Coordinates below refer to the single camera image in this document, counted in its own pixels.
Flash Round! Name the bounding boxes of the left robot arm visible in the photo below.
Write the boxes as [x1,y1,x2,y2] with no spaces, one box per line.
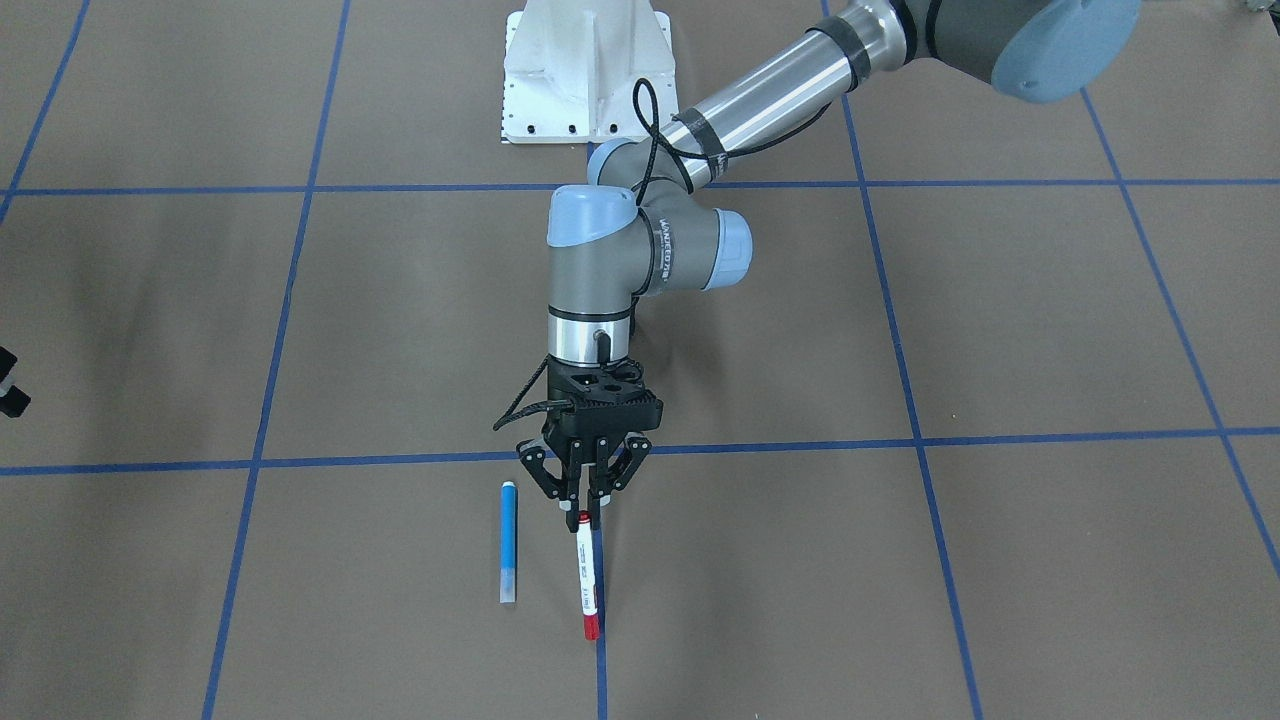
[500,1,1140,533]

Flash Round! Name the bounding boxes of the red capped white marker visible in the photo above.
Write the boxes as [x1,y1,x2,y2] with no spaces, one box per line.
[573,511,602,642]

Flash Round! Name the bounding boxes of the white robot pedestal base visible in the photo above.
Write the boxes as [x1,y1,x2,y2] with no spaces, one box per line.
[500,1,681,143]

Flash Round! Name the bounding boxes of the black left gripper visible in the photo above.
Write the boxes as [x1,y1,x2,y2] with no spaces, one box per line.
[516,363,663,530]

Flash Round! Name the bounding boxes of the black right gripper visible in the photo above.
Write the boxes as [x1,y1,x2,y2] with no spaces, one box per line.
[0,346,31,418]

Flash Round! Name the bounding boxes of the blue marker pen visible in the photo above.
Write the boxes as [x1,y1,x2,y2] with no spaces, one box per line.
[499,480,518,605]

